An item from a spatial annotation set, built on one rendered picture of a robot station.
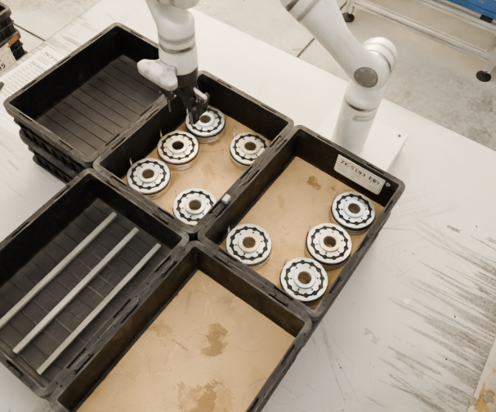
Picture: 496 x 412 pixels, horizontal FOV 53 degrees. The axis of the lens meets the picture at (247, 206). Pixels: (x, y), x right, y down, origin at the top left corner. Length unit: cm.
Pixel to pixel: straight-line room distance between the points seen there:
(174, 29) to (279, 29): 207
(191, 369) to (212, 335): 8
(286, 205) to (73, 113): 62
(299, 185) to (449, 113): 164
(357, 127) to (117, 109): 64
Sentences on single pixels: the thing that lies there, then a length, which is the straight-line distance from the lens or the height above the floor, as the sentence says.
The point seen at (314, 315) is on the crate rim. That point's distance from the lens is 97.
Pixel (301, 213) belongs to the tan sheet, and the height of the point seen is 83.
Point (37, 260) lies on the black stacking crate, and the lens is 118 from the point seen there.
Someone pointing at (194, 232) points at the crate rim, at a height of 93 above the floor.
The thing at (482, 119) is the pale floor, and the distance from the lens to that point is 281.
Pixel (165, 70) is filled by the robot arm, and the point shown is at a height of 117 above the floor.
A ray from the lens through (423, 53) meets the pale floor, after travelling 305.
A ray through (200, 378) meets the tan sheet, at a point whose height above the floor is 83.
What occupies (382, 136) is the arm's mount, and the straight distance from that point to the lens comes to 147.
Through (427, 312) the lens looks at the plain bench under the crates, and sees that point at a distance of 130.
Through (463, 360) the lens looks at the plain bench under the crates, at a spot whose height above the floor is 70.
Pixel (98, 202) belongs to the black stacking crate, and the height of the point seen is 83.
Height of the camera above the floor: 183
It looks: 58 degrees down
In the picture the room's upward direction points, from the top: 5 degrees clockwise
